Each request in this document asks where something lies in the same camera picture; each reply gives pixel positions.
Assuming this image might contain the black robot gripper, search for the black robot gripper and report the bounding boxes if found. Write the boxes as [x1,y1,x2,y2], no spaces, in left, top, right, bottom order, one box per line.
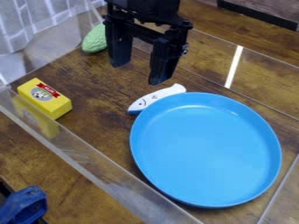
[104,0,192,86]

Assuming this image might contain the white toy fish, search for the white toy fish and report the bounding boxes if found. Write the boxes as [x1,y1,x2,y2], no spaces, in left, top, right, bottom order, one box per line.
[127,83,187,115]

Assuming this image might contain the blue round plastic tray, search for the blue round plastic tray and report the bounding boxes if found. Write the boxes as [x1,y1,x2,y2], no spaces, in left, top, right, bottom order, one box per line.
[130,92,283,208]

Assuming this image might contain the green bumpy toy vegetable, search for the green bumpy toy vegetable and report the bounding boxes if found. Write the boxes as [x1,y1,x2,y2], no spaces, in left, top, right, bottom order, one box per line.
[82,24,108,53]

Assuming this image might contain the black bar in background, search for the black bar in background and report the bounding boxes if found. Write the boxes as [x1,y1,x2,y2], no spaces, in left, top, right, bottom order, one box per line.
[218,0,299,32]

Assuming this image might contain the grey checkered cloth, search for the grey checkered cloth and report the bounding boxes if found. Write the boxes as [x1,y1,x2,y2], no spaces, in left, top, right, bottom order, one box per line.
[0,0,106,56]

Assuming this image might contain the yellow toy butter box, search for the yellow toy butter box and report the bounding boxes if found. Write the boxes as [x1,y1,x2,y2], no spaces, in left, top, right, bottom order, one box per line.
[18,78,72,120]

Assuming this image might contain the clear acrylic enclosure wall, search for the clear acrylic enclosure wall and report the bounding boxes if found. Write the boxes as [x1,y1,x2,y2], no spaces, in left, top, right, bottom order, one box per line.
[0,0,299,224]

